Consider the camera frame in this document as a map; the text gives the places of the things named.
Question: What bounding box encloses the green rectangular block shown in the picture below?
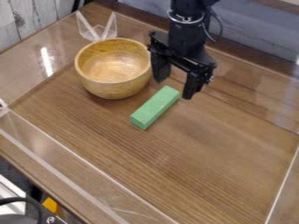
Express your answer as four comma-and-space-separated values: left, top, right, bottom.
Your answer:
130, 86, 180, 130

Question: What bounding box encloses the clear acrylic corner bracket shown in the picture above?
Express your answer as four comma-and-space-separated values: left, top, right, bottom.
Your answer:
74, 11, 117, 42

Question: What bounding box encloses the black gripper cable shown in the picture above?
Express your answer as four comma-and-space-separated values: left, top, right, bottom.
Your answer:
201, 5, 224, 43

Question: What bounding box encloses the clear acrylic front wall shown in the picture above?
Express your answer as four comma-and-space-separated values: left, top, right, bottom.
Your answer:
0, 100, 178, 224

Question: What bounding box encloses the yellow label tag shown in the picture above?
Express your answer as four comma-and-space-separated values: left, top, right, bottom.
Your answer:
41, 197, 58, 214

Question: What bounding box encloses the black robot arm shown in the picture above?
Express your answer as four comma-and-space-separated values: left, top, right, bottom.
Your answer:
146, 0, 218, 100

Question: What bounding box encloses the brown wooden bowl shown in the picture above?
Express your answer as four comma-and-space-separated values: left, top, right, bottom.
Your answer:
73, 38, 152, 100

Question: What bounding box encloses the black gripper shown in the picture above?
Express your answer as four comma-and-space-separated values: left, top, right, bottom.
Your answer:
148, 12, 216, 100

